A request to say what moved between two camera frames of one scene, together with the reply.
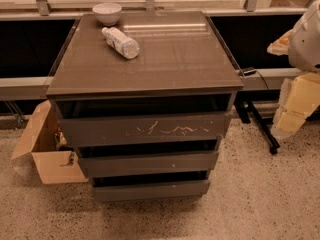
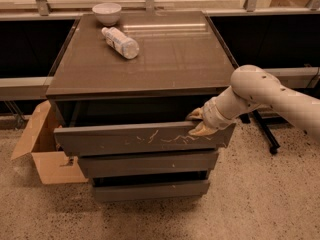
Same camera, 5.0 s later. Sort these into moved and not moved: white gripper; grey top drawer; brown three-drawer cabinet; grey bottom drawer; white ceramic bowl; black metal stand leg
Moved: white gripper; grey top drawer
Not moved: white ceramic bowl; black metal stand leg; grey bottom drawer; brown three-drawer cabinet
